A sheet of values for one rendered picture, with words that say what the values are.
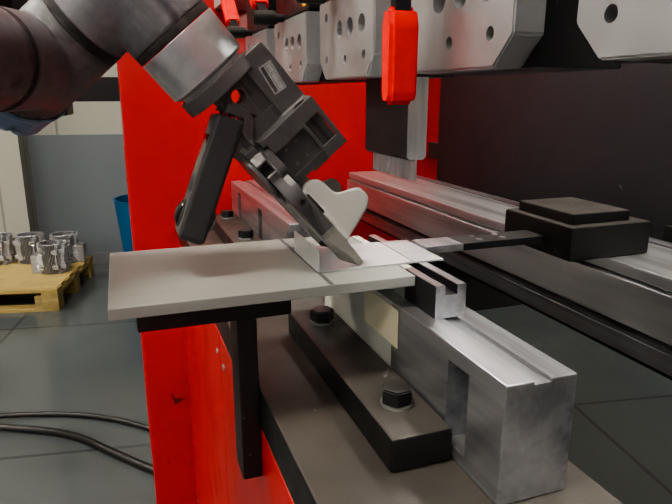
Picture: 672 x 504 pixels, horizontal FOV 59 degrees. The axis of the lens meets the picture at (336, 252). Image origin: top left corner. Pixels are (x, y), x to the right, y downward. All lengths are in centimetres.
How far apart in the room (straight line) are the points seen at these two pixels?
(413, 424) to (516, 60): 28
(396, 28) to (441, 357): 25
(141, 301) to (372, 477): 23
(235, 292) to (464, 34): 27
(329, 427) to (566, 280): 36
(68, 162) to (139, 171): 305
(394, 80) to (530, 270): 45
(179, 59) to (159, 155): 91
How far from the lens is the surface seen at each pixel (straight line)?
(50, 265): 387
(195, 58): 51
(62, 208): 451
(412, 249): 63
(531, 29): 38
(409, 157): 57
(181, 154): 142
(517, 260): 84
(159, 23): 51
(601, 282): 73
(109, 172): 440
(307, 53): 74
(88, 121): 441
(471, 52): 41
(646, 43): 30
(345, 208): 55
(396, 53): 43
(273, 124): 54
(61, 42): 53
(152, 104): 141
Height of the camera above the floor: 116
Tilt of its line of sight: 15 degrees down
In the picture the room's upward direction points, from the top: straight up
